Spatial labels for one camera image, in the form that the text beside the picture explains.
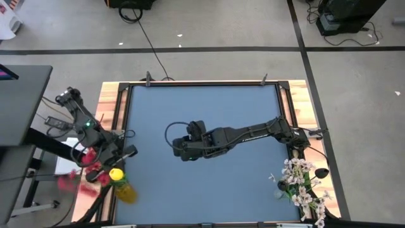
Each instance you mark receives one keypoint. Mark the dark tablet pink screen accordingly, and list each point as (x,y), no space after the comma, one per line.
(6,73)

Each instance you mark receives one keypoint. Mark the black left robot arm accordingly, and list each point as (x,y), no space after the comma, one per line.
(76,107)

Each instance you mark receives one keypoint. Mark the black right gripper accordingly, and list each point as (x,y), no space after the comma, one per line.
(196,130)

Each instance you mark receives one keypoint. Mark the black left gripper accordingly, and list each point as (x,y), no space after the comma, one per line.
(112,156)

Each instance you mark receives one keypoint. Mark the white paper sheet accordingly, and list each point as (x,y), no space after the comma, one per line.
(8,25)

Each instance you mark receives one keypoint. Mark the yellow artificial tulip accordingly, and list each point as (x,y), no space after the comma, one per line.
(116,174)

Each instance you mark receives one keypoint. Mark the yellow glass vase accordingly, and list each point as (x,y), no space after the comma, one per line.
(126,193)

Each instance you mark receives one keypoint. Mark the large black equipment stand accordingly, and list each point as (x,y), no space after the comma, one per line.
(354,12)

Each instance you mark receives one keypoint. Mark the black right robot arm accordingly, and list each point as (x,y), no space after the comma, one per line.
(253,134)

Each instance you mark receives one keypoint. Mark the white flat board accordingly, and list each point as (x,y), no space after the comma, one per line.
(64,166)

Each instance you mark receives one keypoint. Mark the grey power box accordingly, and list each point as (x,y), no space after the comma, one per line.
(329,21)

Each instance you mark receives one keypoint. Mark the black table frame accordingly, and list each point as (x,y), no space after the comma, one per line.
(205,83)

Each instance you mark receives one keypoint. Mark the grey desk foot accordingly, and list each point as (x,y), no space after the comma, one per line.
(34,207)

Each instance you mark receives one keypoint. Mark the grey desk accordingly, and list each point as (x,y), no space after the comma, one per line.
(22,104)

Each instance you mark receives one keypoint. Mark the black equipment case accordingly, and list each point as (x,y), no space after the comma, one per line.
(133,3)

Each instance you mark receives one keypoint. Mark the black power adapter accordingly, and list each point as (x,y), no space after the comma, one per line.
(54,122)

